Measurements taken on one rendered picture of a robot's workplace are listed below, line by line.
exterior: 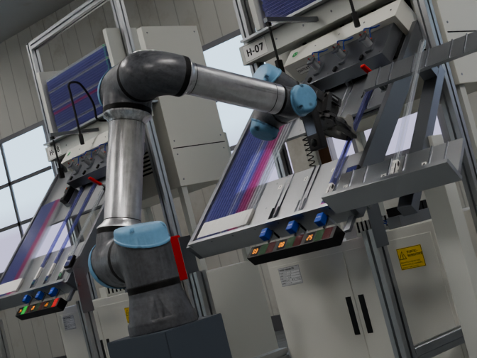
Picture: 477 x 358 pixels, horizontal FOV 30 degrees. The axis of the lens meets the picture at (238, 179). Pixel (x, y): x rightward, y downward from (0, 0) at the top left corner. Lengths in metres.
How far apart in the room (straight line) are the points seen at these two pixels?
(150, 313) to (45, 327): 7.20
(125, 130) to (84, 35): 6.15
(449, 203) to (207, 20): 5.17
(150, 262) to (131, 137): 0.35
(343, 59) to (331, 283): 0.70
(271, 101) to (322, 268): 0.84
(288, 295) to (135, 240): 1.18
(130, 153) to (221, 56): 5.05
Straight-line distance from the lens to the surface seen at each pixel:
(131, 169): 2.07
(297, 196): 2.54
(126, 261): 1.90
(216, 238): 2.69
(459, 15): 2.97
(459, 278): 2.25
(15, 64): 8.97
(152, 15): 7.62
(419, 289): 2.63
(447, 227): 2.24
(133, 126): 2.09
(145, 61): 2.03
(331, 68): 2.81
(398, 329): 2.31
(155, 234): 1.89
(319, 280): 2.87
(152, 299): 1.88
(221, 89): 2.09
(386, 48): 2.68
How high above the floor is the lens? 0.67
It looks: 5 degrees up
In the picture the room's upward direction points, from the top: 14 degrees counter-clockwise
